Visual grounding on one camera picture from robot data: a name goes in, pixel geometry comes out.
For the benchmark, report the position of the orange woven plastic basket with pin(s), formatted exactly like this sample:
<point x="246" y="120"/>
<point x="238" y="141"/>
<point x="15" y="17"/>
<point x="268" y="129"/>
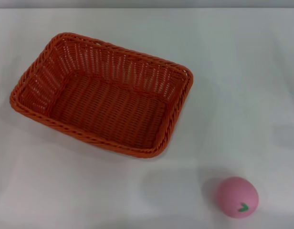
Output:
<point x="108" y="112"/>

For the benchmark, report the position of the pink peach toy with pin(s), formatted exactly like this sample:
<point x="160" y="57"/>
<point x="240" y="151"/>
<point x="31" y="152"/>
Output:
<point x="235" y="193"/>

